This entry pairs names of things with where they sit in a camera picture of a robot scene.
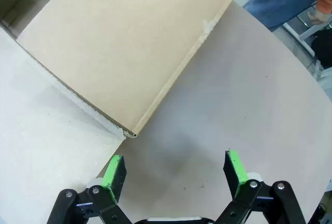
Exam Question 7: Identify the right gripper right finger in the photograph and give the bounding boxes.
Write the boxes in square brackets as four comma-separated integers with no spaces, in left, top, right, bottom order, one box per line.
[214,150,307,224]

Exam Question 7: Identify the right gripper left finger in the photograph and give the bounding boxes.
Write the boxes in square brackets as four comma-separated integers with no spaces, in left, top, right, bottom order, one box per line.
[48,154,133,224]

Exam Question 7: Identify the brown cardboard box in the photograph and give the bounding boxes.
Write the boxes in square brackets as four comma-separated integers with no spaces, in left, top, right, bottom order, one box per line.
[0,0,250,224]

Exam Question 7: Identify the person's left hand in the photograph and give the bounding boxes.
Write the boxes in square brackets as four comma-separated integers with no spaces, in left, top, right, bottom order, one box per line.
[307,7,329,26]

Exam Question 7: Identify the black bag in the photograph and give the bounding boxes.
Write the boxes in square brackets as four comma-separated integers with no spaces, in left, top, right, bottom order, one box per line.
[311,29,332,69]

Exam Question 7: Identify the white metal chair frame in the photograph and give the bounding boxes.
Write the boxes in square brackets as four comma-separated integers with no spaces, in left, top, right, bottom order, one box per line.
[282,13,332,81]

